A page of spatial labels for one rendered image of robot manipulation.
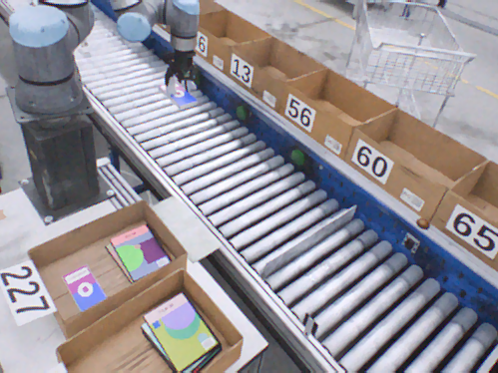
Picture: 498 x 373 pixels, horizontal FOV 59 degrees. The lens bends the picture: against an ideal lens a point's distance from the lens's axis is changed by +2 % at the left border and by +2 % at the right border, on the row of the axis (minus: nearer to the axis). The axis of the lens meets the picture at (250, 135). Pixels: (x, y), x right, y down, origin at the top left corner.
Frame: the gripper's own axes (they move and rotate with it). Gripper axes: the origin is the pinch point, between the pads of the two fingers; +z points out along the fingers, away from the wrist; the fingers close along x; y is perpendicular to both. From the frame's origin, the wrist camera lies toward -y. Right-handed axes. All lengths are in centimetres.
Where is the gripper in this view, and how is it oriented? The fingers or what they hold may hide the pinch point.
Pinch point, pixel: (178, 92)
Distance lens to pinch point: 163.5
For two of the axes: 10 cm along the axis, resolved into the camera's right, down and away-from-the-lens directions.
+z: -1.4, 7.8, 6.1
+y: 6.1, 5.5, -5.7
